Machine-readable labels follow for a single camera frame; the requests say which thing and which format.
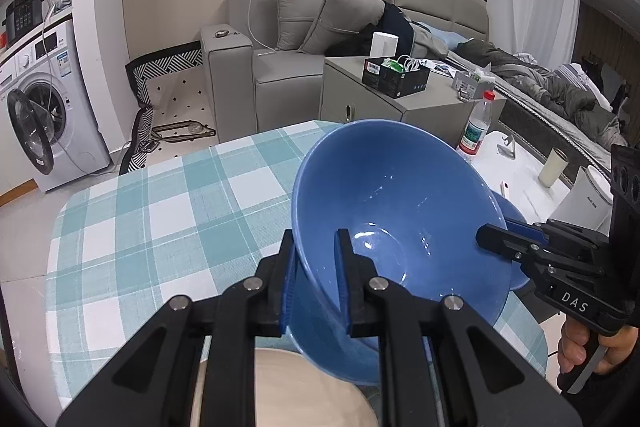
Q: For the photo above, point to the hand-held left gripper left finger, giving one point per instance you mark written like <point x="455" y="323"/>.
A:
<point x="289" y="297"/>

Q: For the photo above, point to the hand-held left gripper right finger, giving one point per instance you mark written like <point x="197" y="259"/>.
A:
<point x="345" y="302"/>

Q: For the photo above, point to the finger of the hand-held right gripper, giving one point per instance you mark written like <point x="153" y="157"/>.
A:
<point x="520" y="224"/>
<point x="500" y="239"/>

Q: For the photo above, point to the blue bowl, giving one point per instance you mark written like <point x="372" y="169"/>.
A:
<point x="400" y="197"/>
<point x="325" y="357"/>

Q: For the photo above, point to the cream plate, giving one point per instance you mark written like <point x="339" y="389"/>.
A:
<point x="310" y="397"/>

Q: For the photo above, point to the person's right forearm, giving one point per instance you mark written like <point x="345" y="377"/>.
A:
<point x="615" y="399"/>

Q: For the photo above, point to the person's right hand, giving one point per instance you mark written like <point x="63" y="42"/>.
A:
<point x="572" y="347"/>

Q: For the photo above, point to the small white stick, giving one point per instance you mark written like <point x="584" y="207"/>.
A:
<point x="504" y="189"/>

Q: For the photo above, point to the white side table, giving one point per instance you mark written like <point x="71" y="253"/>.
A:
<point x="525" y="167"/>

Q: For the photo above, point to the cream tumbler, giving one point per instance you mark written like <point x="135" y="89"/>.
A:
<point x="551" y="167"/>

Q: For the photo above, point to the white air purifier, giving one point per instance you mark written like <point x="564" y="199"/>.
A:
<point x="585" y="202"/>

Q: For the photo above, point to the metal phone stand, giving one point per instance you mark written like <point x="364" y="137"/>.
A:
<point x="507" y="147"/>

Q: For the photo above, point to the clear plastic water bottle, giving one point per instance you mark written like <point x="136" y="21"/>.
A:
<point x="475" y="132"/>

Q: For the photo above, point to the grey quilt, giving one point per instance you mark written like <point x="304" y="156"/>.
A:
<point x="550" y="82"/>

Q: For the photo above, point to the white carton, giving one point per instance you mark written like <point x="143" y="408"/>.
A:
<point x="472" y="83"/>

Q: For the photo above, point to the teal checked tablecloth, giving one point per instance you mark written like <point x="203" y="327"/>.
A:
<point x="150" y="232"/>

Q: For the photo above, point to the black open box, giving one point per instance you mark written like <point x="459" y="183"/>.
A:
<point x="400" y="84"/>

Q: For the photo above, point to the grey bedside cabinet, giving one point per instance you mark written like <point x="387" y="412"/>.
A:
<point x="360" y="102"/>

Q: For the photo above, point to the light blue pillow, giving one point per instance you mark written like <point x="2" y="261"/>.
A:
<point x="450" y="39"/>

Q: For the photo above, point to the grey sofa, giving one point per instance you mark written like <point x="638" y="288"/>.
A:
<point x="285" y="77"/>

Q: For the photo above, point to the white box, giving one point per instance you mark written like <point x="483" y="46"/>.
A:
<point x="385" y="46"/>

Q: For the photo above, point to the geometric patterned pet bed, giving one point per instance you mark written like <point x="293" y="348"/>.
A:
<point x="175" y="97"/>

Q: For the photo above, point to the dark jacket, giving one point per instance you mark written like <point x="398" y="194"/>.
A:
<point x="395" y="24"/>

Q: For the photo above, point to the beige upholstered headboard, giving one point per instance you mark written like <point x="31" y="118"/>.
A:
<point x="440" y="2"/>

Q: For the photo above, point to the grey cushion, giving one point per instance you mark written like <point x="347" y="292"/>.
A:
<point x="345" y="19"/>
<point x="297" y="14"/>

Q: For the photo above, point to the small round metal dish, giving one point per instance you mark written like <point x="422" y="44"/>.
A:
<point x="222" y="33"/>

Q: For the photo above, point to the white washing machine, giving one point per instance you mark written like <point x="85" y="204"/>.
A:
<point x="75" y="117"/>

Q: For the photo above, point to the black pressure cooker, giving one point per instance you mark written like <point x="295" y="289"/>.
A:
<point x="25" y="14"/>

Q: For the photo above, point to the bronze metal frame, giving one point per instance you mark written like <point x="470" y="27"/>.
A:
<point x="185" y="130"/>

